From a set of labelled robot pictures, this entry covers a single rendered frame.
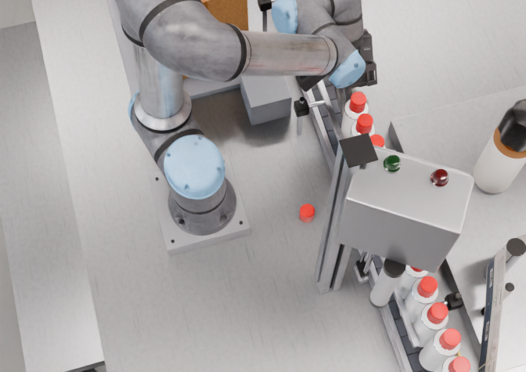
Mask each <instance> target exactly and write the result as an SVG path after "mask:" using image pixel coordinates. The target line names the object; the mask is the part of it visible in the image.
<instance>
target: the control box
mask: <svg viewBox="0 0 526 372"><path fill-rule="evenodd" d="M373 146H374V149H375V151H376V155H377V156H378V159H379V160H378V162H377V165H376V167H375V168H369V169H366V170H365V169H364V166H363V165H360V167H359V170H358V172H356V173H354V174H353V175H352V177H351V181H350V183H349V186H348V191H347V193H346V196H345V198H344V205H343V208H342V212H341V216H340V222H339V226H338V229H337V235H336V242H337V243H339V244H343V245H346V246H349V247H353V248H355V249H358V250H361V251H365V252H368V253H370V254H373V255H378V256H380V257H383V258H387V259H390V260H392V261H396V262H400V263H402V264H405V265H409V266H412V267H415V268H418V269H422V270H424V271H427V272H429V273H436V272H437V271H438V269H439V267H440V265H441V264H442V263H443V261H444V260H445V258H446V256H447V255H448V253H449V252H450V250H451V249H452V247H453V245H454V244H455V242H456V241H457V240H458V238H459V236H460V234H461V233H462V230H463V224H464V222H465V218H466V215H467V209H468V206H469V203H470V197H471V194H472V190H473V188H474V182H475V181H474V178H473V177H471V174H470V173H466V172H462V171H459V170H456V169H454V168H449V167H446V166H443V165H440V164H435V163H433V162H430V161H425V160H423V159H419V158H417V157H412V156H409V155H407V154H403V153H399V152H396V151H393V150H389V149H386V148H383V147H380V146H375V145H373ZM390 154H396V155H398V156H399V157H400V159H401V168H400V170H399V171H398V172H397V173H394V174H390V173H387V172H386V171H385V170H384V168H383V162H384V159H385V158H386V157H387V156H388V155H390ZM438 168H443V169H445V170H446V171H447V172H448V174H449V181H448V183H447V185H446V186H445V187H443V188H436V187H434V186H432V184H431V182H430V177H431V174H432V173H433V172H434V171H435V170H436V169H438Z"/></svg>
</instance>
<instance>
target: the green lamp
mask: <svg viewBox="0 0 526 372"><path fill-rule="evenodd" d="M383 168H384V170H385V171H386V172H387V173H390V174H394V173H397V172H398V171H399V170H400V168H401V159H400V157H399V156H398V155H396V154H390V155H388V156H387V157H386V158H385V159H384V162H383Z"/></svg>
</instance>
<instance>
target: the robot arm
mask: <svg viewBox="0 0 526 372"><path fill-rule="evenodd" d="M115 2H116V3H117V6H118V9H119V13H120V18H121V27H122V30H123V32H124V35H125V36H126V37H127V39H128V40H129V41H130V42H132V43H133V47H134V54H135V64H136V70H137V76H138V82H139V90H138V91H137V92H136V93H135V94H134V95H133V99H130V101H129V104H128V116H129V118H130V122H131V124H132V126H133V128H134V129H135V130H136V131H137V133H138V134H139V136H140V137H141V139H142V141H143V142H144V144H145V145H146V148H147V149H148V151H149V152H150V154H151V156H152V157H153V159H154V160H155V162H156V163H157V166H158V167H159V169H160V170H161V172H162V174H163V175H164V177H165V178H166V180H167V182H168V184H169V186H170V187H171V191H170V193H169V197H168V208H169V212H170V214H171V217H172V219H173V221H174V222H175V224H176V225H177V226H178V227H179V228H180V229H182V230H183V231H185V232H187V233H190V234H192V235H197V236H206V235H211V234H214V233H217V232H219V231H220V230H222V229H224V228H225V227H226V226H227V225H228V224H229V223H230V222H231V220H232V218H233V216H234V214H235V212H236V193H235V190H234V188H233V186H232V184H231V182H230V181H229V180H228V179H227V178H226V177H225V163H224V160H223V157H222V155H221V153H220V151H219V149H218V148H217V147H216V145H214V144H213V143H212V141H210V140H209V139H207V138H206V136H205V135H204V134H203V132H202V131H201V129H200V127H199V126H198V124H197V123H196V121H195V120H194V118H193V115H192V104H191V99H190V97H189V94H188V92H187V91H186V90H185V89H184V88H183V77H182V75H185V76H187V77H190V78H195V79H198V80H202V81H212V82H229V81H233V80H235V79H237V78H238V77H239V76H296V79H297V82H298V84H299V85H300V87H301V88H302V89H303V90H304V91H305V92H307V91H308V90H310V89H311V88H312V87H314V86H315V85H316V84H318V83H319V82H320V81H321V80H322V79H324V77H326V76H327V77H328V78H329V81H331V82H332V83H333V84H334V88H335V92H336V96H337V101H338V104H339V107H340V112H341V115H342V117H343V115H344V106H345V103H346V102H347V101H348V100H350V99H351V95H352V94H353V93H354V92H362V91H359V90H357V89H355V88H356V87H359V88H360V87H363V86H371V85H377V72H376V62H375V61H374V60H373V41H372V35H371V34H370V33H369V32H368V31H367V29H366V28H365V29H364V27H363V17H362V0H277V1H275V2H274V3H273V5H272V20H273V23H274V25H275V27H276V29H277V31H278V32H279V33H273V32H261V31H241V30H240V29H239V28H238V27H237V26H235V25H233V24H230V23H222V22H220V21H218V20H217V19H215V18H214V17H213V16H212V15H211V14H210V12H209V11H208V10H207V8H206V7H205V5H204V4H203V3H202V1H201V0H115ZM374 71H375V77H374ZM362 93H363V92H362Z"/></svg>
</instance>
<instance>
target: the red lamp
mask: <svg viewBox="0 0 526 372"><path fill-rule="evenodd" d="M448 181H449V174H448V172H447V171H446V170H445V169H443V168H438V169H436V170H435V171H434V172H433V173H432V174H431V177H430V182H431V184H432V186H434V187H436V188H443V187H445V186H446V185H447V183H448Z"/></svg>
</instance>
